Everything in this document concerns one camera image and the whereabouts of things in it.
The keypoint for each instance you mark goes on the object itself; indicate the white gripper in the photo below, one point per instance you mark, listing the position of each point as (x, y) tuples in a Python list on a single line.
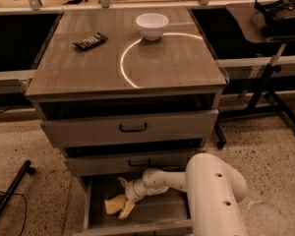
[(134, 190)]

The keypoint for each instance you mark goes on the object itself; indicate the yellow sponge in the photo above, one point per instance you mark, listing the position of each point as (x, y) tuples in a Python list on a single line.
[(115, 205)]

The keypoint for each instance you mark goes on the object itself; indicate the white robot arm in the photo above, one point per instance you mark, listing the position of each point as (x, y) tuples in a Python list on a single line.
[(213, 189)]

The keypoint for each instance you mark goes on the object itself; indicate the open bottom drawer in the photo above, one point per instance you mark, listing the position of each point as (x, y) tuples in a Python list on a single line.
[(161, 215)]

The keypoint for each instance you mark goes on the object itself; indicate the grey drawer cabinet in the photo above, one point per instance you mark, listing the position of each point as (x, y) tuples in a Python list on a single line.
[(125, 75)]

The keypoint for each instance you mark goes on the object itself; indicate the black stand leg with wheel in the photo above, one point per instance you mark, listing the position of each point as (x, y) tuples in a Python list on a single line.
[(6, 196)]

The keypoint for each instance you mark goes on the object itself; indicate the dark snack bar wrapper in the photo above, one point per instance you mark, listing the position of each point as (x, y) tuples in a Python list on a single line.
[(90, 41)]

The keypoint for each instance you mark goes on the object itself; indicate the white bowl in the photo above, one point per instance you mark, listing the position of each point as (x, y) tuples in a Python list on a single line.
[(151, 26)]

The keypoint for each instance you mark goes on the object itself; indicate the black VR headset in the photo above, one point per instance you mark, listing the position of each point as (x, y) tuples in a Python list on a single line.
[(279, 15)]

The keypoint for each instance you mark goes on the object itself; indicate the middle drawer with handle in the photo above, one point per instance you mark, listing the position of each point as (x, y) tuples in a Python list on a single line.
[(129, 162)]

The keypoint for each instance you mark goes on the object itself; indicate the drawer with handle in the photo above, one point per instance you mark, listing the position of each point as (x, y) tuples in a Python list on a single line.
[(129, 162), (130, 129)]

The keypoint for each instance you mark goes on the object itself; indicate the top drawer with handle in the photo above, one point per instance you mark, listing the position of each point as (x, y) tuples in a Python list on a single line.
[(130, 129)]

